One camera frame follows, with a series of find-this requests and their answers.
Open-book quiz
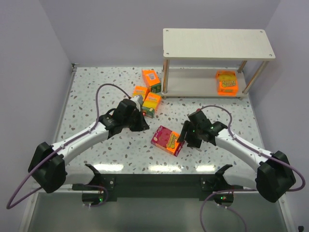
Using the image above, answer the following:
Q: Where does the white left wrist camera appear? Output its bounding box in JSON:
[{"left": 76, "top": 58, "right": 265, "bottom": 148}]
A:
[{"left": 130, "top": 95, "right": 143, "bottom": 111}]

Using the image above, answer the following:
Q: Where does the orange green Scrub Daddy box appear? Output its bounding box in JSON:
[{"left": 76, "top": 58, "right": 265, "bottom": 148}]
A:
[{"left": 141, "top": 70, "right": 161, "bottom": 93}]

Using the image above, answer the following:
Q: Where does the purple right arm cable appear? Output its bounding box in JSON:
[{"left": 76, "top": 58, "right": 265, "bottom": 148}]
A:
[{"left": 199, "top": 104, "right": 306, "bottom": 232}]

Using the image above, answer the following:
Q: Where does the sponge daddy box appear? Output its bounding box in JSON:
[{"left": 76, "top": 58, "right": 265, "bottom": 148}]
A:
[
  {"left": 141, "top": 92, "right": 161, "bottom": 118},
  {"left": 132, "top": 86, "right": 149, "bottom": 101}
]

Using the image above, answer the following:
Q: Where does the white two-tier shelf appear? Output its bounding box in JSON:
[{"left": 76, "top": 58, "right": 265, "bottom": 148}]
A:
[{"left": 162, "top": 28, "right": 276, "bottom": 99}]

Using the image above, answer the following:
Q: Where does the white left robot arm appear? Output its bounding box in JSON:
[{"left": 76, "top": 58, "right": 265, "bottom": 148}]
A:
[{"left": 28, "top": 95, "right": 149, "bottom": 193}]

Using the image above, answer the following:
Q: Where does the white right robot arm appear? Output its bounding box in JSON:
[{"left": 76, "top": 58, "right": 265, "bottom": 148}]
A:
[{"left": 178, "top": 111, "right": 296, "bottom": 203}]

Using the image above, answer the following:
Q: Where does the aluminium frame rail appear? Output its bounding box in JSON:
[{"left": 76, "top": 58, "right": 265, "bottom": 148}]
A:
[{"left": 18, "top": 63, "right": 79, "bottom": 232}]

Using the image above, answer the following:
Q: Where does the magenta Scrub Mommy box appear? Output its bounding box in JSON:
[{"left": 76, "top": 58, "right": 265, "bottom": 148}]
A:
[{"left": 151, "top": 126, "right": 184, "bottom": 157}]

